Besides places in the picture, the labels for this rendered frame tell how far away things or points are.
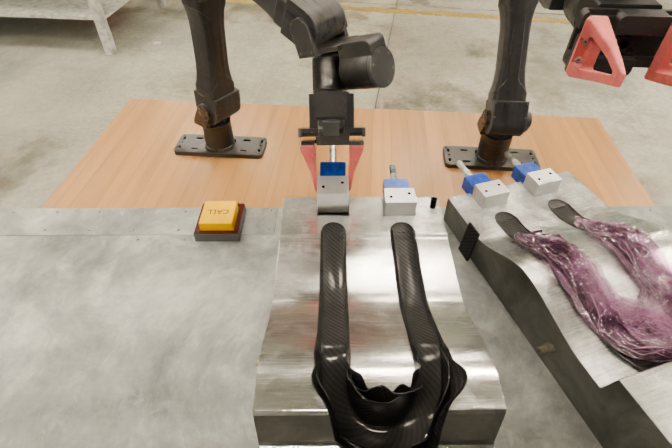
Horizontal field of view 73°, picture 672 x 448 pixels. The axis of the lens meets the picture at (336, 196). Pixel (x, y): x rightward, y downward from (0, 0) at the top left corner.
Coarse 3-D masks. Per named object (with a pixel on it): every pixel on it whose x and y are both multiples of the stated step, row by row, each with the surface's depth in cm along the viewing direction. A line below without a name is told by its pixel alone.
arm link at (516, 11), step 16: (512, 0) 82; (528, 0) 82; (512, 16) 83; (528, 16) 83; (512, 32) 84; (528, 32) 84; (512, 48) 84; (496, 64) 89; (512, 64) 85; (496, 80) 87; (512, 80) 85; (496, 96) 86; (512, 96) 86; (496, 112) 86; (512, 112) 86; (496, 128) 88; (512, 128) 87
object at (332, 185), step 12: (324, 168) 74; (336, 168) 74; (324, 180) 71; (336, 180) 71; (324, 192) 70; (336, 192) 70; (348, 192) 70; (324, 204) 72; (336, 204) 72; (348, 204) 72
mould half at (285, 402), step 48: (288, 240) 69; (384, 240) 69; (432, 240) 69; (288, 288) 63; (384, 288) 63; (432, 288) 63; (288, 336) 54; (384, 336) 54; (480, 336) 54; (288, 384) 48; (384, 384) 48; (480, 384) 48; (288, 432) 48; (480, 432) 48
